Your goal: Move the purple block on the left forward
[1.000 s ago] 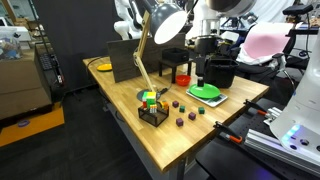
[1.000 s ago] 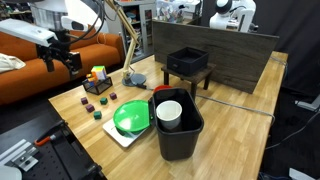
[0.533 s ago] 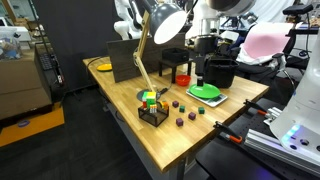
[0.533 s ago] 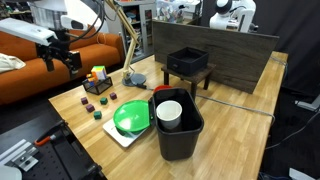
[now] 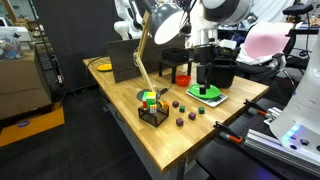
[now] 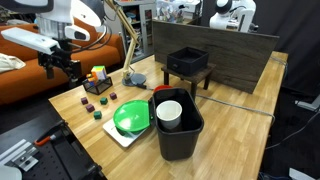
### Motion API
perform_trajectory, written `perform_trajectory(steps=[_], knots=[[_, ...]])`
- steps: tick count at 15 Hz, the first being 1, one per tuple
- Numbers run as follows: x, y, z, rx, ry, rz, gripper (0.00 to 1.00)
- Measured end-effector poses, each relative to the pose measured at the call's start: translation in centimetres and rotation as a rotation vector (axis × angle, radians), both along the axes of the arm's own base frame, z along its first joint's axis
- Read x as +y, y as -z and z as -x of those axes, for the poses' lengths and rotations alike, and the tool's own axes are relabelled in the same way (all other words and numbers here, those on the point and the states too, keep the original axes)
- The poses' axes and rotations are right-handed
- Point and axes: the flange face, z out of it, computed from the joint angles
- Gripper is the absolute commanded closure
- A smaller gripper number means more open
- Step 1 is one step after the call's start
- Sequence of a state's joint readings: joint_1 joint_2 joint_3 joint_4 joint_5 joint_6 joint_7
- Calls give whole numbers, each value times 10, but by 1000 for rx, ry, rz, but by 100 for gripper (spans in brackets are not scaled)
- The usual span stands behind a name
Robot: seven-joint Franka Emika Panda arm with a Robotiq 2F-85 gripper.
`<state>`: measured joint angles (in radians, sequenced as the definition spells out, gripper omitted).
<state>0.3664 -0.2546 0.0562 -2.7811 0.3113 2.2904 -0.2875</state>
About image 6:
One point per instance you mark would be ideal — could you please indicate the white paper cup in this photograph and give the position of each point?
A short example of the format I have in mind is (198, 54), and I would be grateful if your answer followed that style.
(169, 113)

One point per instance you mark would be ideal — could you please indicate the silver metal bracket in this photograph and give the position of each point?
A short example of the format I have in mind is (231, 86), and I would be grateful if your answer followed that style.
(26, 158)

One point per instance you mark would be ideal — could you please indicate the white cloth bag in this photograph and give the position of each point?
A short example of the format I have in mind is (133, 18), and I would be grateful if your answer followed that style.
(10, 63)

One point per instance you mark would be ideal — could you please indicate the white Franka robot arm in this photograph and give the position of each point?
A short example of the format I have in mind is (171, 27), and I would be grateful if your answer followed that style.
(56, 16)

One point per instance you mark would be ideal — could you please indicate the large Rubik's cube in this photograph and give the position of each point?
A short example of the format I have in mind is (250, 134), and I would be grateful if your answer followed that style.
(99, 72)

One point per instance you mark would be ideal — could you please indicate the small black wooden stool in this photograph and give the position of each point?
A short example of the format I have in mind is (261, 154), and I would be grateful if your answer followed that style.
(196, 76)

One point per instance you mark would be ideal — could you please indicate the black orange bar clamp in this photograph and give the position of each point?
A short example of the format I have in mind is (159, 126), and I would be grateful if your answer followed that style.
(50, 136)

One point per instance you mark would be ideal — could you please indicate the green wooden block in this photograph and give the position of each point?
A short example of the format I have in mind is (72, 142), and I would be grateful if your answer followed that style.
(97, 115)
(104, 100)

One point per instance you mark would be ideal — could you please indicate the black backdrop curtain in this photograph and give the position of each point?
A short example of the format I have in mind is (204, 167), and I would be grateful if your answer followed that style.
(293, 33)

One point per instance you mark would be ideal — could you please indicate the cluttered shelf of boxes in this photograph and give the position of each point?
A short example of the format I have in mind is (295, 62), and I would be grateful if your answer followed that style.
(173, 10)

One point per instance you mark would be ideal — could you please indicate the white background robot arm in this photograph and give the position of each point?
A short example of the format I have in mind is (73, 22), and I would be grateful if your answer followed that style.
(230, 16)

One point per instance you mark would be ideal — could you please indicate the orange sofa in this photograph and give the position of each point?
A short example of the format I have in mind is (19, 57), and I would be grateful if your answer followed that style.
(20, 80)

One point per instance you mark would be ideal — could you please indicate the grey glass door cabinet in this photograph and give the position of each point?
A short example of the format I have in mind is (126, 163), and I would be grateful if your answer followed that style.
(141, 26)

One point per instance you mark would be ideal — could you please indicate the aluminium extrusion rail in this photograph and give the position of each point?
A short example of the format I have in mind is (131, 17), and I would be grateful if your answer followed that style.
(11, 148)

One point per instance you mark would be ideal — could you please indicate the small Rubik's cube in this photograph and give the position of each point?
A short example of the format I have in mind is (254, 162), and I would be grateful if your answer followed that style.
(92, 81)

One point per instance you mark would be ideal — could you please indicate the black plastic bin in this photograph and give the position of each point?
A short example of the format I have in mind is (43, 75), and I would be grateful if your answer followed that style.
(180, 140)

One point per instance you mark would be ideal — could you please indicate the orange puzzle cube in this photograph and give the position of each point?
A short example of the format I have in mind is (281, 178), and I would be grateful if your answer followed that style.
(88, 76)

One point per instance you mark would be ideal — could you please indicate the green plastic plate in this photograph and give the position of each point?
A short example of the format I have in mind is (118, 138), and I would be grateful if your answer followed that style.
(131, 115)

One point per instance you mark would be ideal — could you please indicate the grey metal stand foot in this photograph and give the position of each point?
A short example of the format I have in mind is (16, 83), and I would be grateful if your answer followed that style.
(310, 103)

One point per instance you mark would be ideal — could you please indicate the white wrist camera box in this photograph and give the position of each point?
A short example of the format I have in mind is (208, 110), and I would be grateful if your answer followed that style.
(30, 40)

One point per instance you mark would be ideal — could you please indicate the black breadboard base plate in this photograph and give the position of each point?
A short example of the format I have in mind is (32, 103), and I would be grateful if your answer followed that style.
(66, 160)

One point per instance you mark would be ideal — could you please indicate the red bowl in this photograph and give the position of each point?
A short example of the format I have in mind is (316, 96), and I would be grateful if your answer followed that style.
(162, 88)

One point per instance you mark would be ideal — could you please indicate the dark wooden board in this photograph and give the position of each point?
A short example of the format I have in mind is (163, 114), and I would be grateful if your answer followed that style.
(216, 53)

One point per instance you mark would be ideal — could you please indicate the black open box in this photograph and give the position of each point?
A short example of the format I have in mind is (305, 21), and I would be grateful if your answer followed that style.
(186, 61)

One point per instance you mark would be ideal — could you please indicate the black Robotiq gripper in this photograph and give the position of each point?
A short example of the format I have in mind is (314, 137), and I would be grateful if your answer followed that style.
(60, 60)

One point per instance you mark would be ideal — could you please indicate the white kitchen scale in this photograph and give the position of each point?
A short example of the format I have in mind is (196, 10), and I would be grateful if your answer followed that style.
(123, 138)

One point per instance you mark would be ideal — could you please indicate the purple wooden block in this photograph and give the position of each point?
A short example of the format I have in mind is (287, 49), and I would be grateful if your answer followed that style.
(84, 100)
(90, 108)
(113, 96)

